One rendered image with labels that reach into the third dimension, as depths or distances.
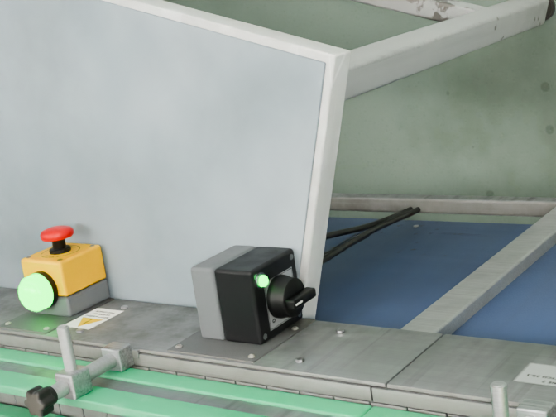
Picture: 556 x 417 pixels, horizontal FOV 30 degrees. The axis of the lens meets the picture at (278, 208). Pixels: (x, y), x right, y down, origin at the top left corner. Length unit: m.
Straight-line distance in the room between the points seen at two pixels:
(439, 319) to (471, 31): 0.48
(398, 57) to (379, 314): 0.30
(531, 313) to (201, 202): 0.38
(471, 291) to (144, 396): 0.37
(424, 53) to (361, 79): 0.15
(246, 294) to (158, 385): 0.13
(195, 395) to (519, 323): 0.34
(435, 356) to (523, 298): 0.21
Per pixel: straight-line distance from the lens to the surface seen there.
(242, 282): 1.04
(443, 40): 1.35
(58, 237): 1.26
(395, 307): 1.18
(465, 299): 1.13
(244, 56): 1.08
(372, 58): 1.19
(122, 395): 1.05
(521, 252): 1.27
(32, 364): 1.19
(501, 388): 0.79
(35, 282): 1.24
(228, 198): 1.13
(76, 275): 1.25
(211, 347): 1.08
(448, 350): 1.00
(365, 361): 0.99
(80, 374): 1.06
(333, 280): 1.29
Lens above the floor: 1.61
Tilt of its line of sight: 51 degrees down
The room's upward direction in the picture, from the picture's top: 116 degrees counter-clockwise
